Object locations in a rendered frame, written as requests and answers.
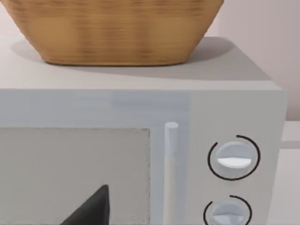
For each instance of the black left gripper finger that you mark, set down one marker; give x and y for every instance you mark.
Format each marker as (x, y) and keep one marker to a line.
(96, 208)

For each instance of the pale microwave door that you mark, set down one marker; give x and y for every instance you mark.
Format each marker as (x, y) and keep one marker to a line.
(93, 112)

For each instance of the pale microwave knob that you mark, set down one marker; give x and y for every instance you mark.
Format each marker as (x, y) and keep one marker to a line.
(233, 157)
(228, 214)

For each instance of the pale microwave oven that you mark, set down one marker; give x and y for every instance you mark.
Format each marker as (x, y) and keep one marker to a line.
(234, 105)

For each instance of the woven wicker basket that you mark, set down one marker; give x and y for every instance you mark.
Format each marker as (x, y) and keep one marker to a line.
(112, 30)

